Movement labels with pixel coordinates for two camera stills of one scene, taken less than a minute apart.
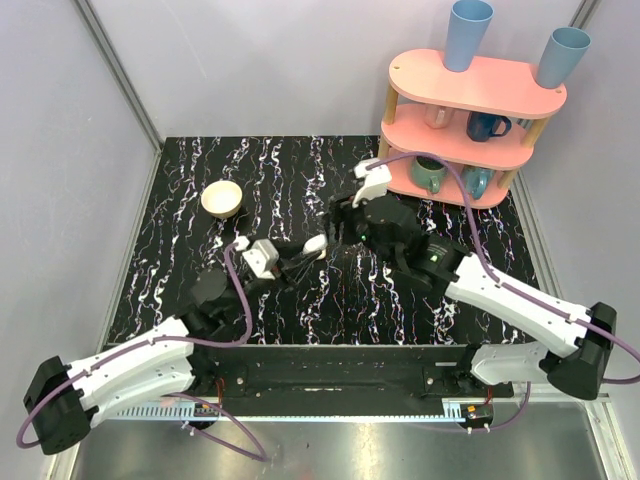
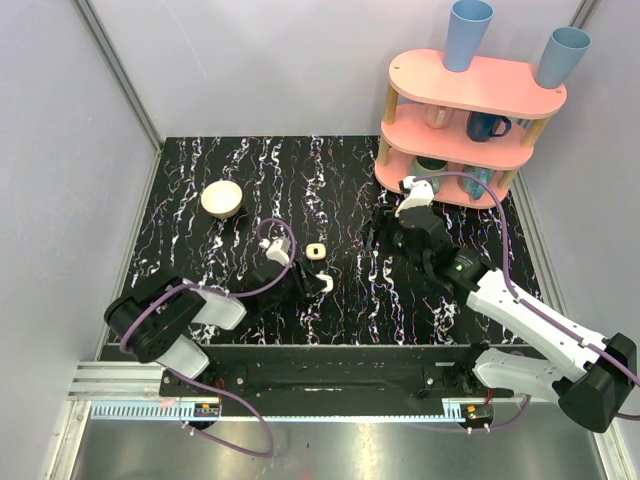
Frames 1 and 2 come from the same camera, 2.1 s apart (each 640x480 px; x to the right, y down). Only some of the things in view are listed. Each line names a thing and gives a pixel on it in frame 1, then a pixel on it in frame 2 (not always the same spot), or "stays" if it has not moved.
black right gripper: [343, 210] → [369, 239]
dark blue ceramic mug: [481, 126] stays
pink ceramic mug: [437, 116] stays
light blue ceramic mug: [477, 180] stays
